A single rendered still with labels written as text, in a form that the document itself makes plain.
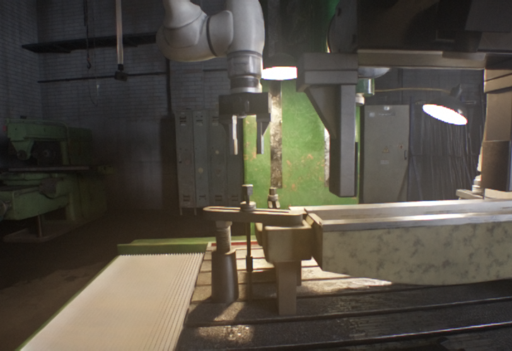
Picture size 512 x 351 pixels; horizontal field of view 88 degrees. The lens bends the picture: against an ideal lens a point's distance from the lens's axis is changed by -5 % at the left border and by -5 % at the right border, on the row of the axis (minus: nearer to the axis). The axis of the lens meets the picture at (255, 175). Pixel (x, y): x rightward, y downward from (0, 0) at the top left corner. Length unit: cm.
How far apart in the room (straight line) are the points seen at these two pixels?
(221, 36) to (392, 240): 62
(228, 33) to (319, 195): 124
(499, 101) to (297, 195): 151
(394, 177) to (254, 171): 416
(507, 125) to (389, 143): 524
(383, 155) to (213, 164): 307
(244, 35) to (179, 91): 515
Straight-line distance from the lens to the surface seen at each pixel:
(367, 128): 540
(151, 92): 620
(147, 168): 618
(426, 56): 25
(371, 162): 542
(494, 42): 26
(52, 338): 96
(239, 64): 72
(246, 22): 74
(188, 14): 78
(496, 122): 29
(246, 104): 69
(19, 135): 500
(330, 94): 22
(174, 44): 80
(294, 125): 171
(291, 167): 171
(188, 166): 529
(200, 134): 521
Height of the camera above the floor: 126
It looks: 6 degrees down
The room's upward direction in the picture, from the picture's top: 1 degrees counter-clockwise
